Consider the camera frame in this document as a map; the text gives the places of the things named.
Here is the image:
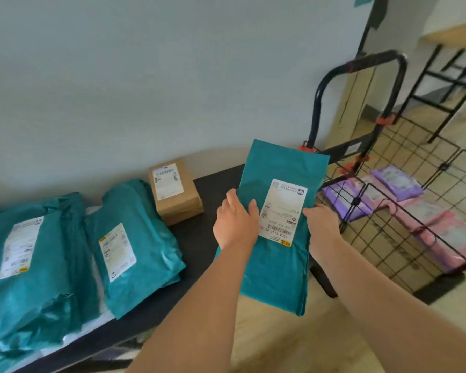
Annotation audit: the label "person's right hand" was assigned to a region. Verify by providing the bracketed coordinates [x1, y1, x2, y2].
[302, 203, 345, 261]

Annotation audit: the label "person's left hand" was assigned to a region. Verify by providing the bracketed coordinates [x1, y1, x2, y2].
[212, 189, 261, 251]

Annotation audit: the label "purple mailer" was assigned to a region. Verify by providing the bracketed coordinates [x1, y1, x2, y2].
[321, 178, 374, 223]
[371, 165, 425, 202]

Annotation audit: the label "small brown cardboard box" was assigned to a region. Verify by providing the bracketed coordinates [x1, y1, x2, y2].
[147, 158, 205, 227]

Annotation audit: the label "long cosmetics organiser box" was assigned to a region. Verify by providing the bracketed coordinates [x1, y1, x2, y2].
[345, 207, 435, 286]

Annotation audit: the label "teal package long label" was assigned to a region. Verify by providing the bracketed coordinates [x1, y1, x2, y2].
[215, 138, 331, 318]

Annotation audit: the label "teal package short label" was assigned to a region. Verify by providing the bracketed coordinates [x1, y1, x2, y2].
[84, 179, 187, 320]

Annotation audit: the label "black wire mesh cart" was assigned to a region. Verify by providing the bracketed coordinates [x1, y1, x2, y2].
[298, 50, 466, 306]

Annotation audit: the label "white mailer bag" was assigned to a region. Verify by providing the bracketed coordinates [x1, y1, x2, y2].
[38, 205, 117, 355]

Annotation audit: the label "teal package yellow-corner label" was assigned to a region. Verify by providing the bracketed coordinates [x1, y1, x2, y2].
[0, 192, 88, 346]

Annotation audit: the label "person's right forearm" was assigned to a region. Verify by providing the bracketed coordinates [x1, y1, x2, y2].
[314, 238, 466, 373]

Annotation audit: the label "person's left forearm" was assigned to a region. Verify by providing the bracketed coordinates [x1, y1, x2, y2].
[126, 242, 258, 373]

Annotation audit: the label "black low metal table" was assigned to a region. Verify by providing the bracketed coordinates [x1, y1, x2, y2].
[21, 163, 336, 373]

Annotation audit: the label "beige cabinet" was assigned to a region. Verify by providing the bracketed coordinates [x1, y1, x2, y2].
[328, 60, 378, 153]

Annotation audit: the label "dark green draped cloth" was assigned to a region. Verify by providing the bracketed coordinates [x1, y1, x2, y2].
[367, 0, 390, 31]

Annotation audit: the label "wooden table black legs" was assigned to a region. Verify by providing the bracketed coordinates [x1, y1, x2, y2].
[398, 18, 466, 144]

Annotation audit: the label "dark brown door frame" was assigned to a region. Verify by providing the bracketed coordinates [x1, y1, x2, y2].
[355, 19, 375, 58]

